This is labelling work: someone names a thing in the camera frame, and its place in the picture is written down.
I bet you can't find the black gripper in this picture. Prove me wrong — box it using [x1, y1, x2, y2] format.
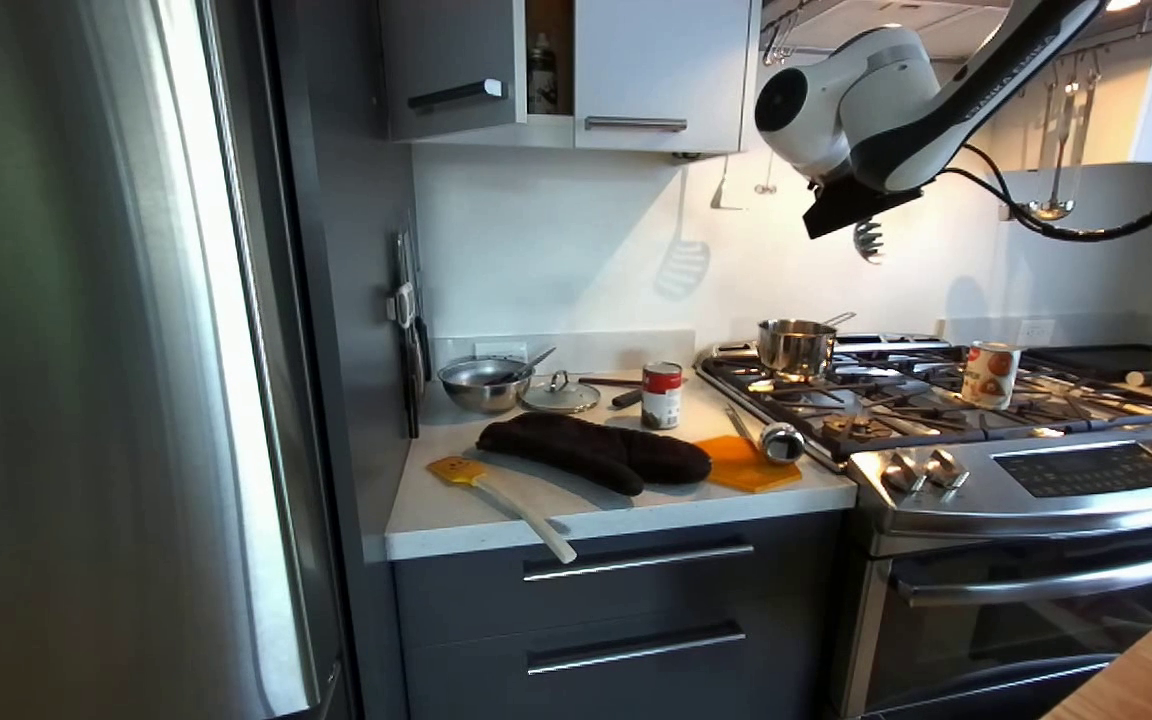
[798, 172, 926, 243]

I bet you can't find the white upper kitchen cabinet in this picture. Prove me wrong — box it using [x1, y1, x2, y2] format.
[518, 0, 761, 160]

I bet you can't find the steel pot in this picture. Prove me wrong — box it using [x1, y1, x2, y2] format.
[751, 307, 858, 379]

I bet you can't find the white slotted spatula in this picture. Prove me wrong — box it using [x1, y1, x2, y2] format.
[650, 164, 716, 299]

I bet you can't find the range hood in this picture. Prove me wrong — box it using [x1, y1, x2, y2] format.
[756, 0, 1011, 63]

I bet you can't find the red and white can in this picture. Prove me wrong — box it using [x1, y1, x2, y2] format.
[634, 361, 686, 434]

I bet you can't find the silver stove knob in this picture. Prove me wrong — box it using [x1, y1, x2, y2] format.
[880, 449, 926, 498]
[922, 443, 972, 493]

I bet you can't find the orange silicone mat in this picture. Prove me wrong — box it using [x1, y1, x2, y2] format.
[690, 434, 806, 499]

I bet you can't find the glass pot lid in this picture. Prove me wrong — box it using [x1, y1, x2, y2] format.
[514, 367, 605, 416]

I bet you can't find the stainless gas stove range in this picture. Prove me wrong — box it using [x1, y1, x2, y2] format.
[690, 333, 1152, 720]

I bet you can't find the dark oven mitt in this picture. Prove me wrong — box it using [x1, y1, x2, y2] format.
[473, 410, 716, 499]

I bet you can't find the small silver saucepan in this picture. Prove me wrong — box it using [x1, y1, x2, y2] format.
[434, 343, 558, 416]

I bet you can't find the open cabinet door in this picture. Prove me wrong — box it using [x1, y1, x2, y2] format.
[377, 0, 529, 144]

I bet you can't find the grey lower drawer cabinet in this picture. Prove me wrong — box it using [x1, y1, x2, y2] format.
[387, 512, 858, 720]

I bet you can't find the stainless steel refrigerator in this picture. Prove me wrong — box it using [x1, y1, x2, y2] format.
[0, 0, 369, 720]

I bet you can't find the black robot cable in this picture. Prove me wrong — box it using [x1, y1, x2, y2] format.
[943, 135, 1152, 248]

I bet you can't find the black handled counter knife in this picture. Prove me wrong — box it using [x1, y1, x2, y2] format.
[575, 374, 647, 414]

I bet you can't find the long silver drawer handle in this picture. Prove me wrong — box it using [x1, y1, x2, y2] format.
[525, 623, 751, 681]
[518, 536, 761, 590]

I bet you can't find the oven door handle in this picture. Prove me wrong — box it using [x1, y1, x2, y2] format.
[896, 536, 1152, 612]

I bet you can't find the wall mounted kitchen knife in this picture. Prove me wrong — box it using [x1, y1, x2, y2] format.
[387, 231, 434, 443]

